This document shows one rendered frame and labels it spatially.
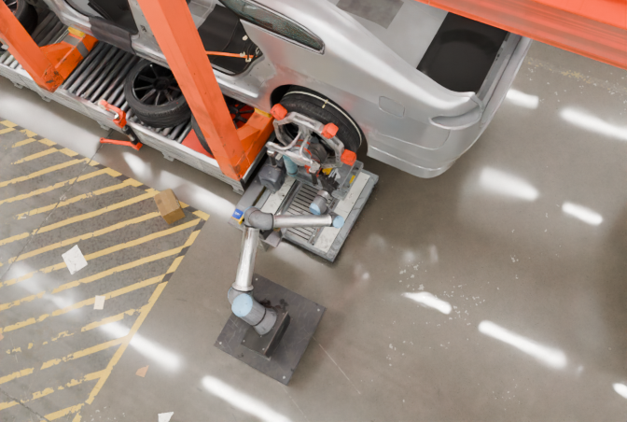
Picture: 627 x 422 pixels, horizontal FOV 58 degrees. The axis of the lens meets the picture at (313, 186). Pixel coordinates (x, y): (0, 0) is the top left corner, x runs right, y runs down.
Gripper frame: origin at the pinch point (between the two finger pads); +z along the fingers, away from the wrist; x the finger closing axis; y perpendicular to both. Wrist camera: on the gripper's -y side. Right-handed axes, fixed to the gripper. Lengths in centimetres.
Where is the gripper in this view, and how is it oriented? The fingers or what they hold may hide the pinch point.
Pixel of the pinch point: (335, 169)
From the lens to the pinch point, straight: 418.4
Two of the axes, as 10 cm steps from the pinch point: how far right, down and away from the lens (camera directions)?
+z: 4.8, -8.0, 3.5
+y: 6.8, 6.0, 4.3
